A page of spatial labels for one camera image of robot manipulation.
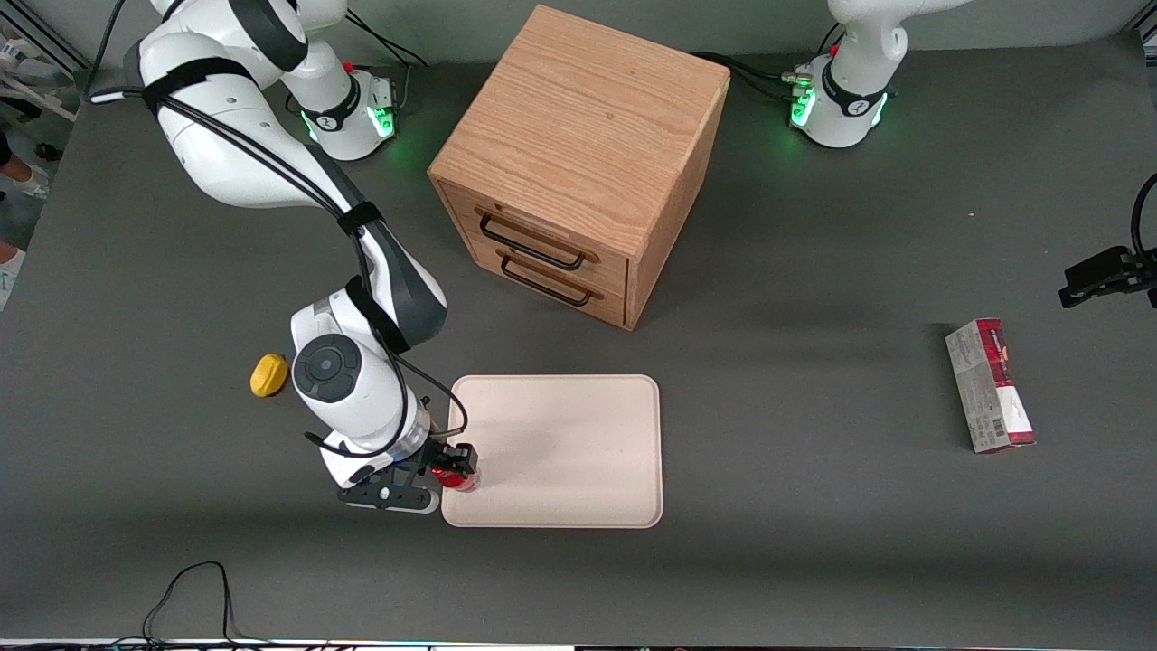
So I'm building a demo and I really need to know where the yellow lemon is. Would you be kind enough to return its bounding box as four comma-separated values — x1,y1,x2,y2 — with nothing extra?
250,354,290,398

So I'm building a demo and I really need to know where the black arm base cable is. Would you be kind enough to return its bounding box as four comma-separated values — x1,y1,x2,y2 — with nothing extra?
343,11,431,111
691,51,814,102

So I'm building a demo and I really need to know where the white shoe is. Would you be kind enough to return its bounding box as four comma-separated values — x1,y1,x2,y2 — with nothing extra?
0,248,27,310

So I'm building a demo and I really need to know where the red coke bottle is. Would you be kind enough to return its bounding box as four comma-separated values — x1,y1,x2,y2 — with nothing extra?
432,464,483,494

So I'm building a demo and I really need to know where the beige plastic tray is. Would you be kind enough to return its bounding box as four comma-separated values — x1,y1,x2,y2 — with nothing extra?
441,374,663,529

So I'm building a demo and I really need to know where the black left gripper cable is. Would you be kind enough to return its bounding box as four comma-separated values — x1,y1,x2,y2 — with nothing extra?
1132,172,1157,265

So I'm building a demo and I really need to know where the black left arm base cable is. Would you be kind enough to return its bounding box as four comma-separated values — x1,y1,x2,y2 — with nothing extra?
691,51,814,102

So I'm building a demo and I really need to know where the black metal drawer handle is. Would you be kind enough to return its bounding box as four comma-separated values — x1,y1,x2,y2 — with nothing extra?
475,206,600,271
496,249,605,307

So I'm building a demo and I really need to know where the thin black looped cable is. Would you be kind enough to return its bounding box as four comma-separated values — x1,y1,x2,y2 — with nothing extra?
90,561,281,648

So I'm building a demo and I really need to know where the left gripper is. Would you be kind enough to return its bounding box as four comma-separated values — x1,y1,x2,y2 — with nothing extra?
1059,246,1157,309

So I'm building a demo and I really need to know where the black right arm base cable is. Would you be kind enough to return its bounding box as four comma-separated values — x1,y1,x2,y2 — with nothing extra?
343,11,431,111

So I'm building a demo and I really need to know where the red and grey carton box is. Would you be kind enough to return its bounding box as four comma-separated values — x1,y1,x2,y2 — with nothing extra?
945,318,1037,454

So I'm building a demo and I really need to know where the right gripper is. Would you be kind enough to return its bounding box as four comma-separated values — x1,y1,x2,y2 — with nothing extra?
321,432,479,515

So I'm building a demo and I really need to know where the wooden drawer cabinet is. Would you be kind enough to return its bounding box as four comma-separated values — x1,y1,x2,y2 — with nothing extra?
428,5,731,331

